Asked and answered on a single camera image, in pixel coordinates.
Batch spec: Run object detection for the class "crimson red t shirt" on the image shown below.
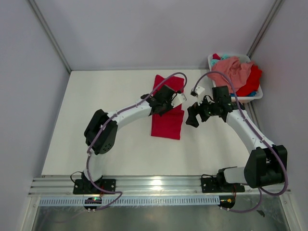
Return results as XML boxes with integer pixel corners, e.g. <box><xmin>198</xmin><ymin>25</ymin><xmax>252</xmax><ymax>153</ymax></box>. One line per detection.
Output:
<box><xmin>151</xmin><ymin>75</ymin><xmax>184</xmax><ymax>140</ymax></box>

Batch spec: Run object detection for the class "controller board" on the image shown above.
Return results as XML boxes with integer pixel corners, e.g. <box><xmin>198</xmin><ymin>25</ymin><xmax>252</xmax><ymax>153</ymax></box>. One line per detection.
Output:
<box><xmin>84</xmin><ymin>197</ymin><xmax>102</xmax><ymax>211</ymax></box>
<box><xmin>218</xmin><ymin>196</ymin><xmax>236</xmax><ymax>209</ymax></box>

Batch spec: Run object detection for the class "left corner aluminium post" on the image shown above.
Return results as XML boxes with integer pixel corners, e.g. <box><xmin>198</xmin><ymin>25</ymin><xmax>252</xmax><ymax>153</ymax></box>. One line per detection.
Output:
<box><xmin>26</xmin><ymin>0</ymin><xmax>72</xmax><ymax>74</ymax></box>

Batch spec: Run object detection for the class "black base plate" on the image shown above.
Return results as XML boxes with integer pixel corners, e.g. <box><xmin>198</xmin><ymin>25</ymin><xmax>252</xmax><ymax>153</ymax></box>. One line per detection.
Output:
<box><xmin>73</xmin><ymin>178</ymin><xmax>116</xmax><ymax>195</ymax></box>
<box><xmin>200</xmin><ymin>174</ymin><xmax>245</xmax><ymax>193</ymax></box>

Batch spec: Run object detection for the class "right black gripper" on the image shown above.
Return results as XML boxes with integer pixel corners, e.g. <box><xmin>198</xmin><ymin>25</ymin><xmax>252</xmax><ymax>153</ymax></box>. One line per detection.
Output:
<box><xmin>186</xmin><ymin>94</ymin><xmax>219</xmax><ymax>128</ymax></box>

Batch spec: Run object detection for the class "aluminium side rail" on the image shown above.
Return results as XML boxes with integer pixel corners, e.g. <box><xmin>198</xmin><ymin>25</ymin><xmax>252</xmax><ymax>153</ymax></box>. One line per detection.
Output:
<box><xmin>242</xmin><ymin>101</ymin><xmax>275</xmax><ymax>174</ymax></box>

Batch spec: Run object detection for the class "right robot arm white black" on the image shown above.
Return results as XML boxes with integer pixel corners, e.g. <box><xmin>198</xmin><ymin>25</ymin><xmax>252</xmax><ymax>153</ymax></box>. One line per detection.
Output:
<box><xmin>186</xmin><ymin>86</ymin><xmax>287</xmax><ymax>191</ymax></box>

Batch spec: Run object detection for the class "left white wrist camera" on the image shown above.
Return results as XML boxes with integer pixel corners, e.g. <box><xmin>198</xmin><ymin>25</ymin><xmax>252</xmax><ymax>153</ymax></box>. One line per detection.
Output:
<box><xmin>170</xmin><ymin>93</ymin><xmax>187</xmax><ymax>108</ymax></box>

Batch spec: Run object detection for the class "salmon pink t shirt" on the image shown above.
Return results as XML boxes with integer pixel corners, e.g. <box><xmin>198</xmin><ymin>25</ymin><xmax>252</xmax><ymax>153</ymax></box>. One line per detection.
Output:
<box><xmin>208</xmin><ymin>56</ymin><xmax>254</xmax><ymax>93</ymax></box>

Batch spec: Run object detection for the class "grey slotted cable duct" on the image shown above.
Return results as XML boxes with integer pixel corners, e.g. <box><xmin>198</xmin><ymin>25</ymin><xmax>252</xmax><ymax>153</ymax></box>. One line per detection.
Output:
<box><xmin>38</xmin><ymin>195</ymin><xmax>219</xmax><ymax>206</ymax></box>

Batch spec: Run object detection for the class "right controller board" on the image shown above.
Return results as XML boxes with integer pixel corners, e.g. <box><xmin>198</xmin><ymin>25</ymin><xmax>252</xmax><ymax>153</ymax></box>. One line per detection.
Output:
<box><xmin>218</xmin><ymin>196</ymin><xmax>236</xmax><ymax>209</ymax></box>

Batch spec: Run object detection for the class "aluminium front rail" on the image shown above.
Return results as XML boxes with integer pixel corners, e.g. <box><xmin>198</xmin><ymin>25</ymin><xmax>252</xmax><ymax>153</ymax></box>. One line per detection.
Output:
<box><xmin>27</xmin><ymin>175</ymin><xmax>292</xmax><ymax>197</ymax></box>

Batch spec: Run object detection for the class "left controller board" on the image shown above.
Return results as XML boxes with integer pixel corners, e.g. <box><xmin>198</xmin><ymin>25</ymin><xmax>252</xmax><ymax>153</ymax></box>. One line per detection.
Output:
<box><xmin>84</xmin><ymin>197</ymin><xmax>102</xmax><ymax>211</ymax></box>

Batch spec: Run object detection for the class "corner aluminium post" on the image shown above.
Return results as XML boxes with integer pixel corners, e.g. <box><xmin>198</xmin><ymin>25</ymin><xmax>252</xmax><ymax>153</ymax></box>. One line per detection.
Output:
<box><xmin>26</xmin><ymin>0</ymin><xmax>72</xmax><ymax>74</ymax></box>
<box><xmin>246</xmin><ymin>0</ymin><xmax>285</xmax><ymax>58</ymax></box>

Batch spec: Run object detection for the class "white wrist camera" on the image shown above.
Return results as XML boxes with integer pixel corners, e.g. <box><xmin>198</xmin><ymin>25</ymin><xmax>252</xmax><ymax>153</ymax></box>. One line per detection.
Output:
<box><xmin>170</xmin><ymin>93</ymin><xmax>187</xmax><ymax>108</ymax></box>
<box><xmin>191</xmin><ymin>86</ymin><xmax>205</xmax><ymax>105</ymax></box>

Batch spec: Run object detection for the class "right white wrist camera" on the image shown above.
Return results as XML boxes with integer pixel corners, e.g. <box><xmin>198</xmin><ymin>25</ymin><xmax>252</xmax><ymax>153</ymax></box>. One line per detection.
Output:
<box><xmin>191</xmin><ymin>86</ymin><xmax>205</xmax><ymax>105</ymax></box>

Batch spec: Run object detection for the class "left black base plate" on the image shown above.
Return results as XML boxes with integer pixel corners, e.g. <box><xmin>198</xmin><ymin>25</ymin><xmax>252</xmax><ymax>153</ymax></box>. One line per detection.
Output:
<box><xmin>73</xmin><ymin>178</ymin><xmax>116</xmax><ymax>195</ymax></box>

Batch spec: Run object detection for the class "right corner aluminium post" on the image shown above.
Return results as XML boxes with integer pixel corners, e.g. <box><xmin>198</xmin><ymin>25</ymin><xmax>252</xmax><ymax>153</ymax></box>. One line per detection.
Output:
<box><xmin>246</xmin><ymin>0</ymin><xmax>285</xmax><ymax>58</ymax></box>

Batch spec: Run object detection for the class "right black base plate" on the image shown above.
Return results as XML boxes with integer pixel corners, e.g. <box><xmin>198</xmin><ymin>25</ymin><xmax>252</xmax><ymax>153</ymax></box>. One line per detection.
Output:
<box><xmin>200</xmin><ymin>174</ymin><xmax>245</xmax><ymax>193</ymax></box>

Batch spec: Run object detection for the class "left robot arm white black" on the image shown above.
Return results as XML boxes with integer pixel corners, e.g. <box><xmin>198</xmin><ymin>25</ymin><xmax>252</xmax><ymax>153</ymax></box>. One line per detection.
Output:
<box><xmin>84</xmin><ymin>85</ymin><xmax>178</xmax><ymax>158</ymax></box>

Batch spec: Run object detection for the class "bright red t shirt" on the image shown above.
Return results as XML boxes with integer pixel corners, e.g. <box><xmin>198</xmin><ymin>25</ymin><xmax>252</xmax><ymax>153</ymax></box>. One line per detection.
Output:
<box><xmin>211</xmin><ymin>53</ymin><xmax>263</xmax><ymax>97</ymax></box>

